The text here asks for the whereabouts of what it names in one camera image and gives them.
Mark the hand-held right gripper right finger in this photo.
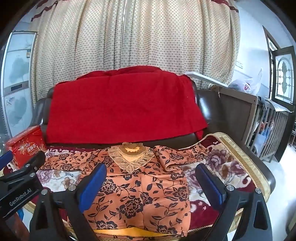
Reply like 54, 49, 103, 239
195, 163, 273, 241

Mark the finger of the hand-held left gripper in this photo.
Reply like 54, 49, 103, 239
0, 150, 46, 184
0, 151, 14, 169

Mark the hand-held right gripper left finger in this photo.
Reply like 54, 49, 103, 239
29, 163, 108, 241

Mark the orange floral shirt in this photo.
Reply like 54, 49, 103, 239
40, 142, 210, 238

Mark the red gift box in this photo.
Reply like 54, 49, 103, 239
5, 126, 48, 168

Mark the floral plush blanket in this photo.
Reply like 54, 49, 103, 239
0, 132, 271, 241

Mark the dark brown leather sofa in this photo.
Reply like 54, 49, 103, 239
32, 81, 277, 241

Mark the brown wooden crib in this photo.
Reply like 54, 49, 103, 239
218, 87, 289, 163

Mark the red towel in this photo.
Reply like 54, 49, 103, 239
43, 65, 208, 144

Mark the white plastic bag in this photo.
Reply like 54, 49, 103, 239
228, 68, 264, 94

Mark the white board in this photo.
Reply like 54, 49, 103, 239
184, 71, 229, 88

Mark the dark door with glass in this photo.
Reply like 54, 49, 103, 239
262, 25, 296, 105

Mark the beige dotted curtain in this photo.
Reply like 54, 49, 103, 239
30, 0, 242, 105

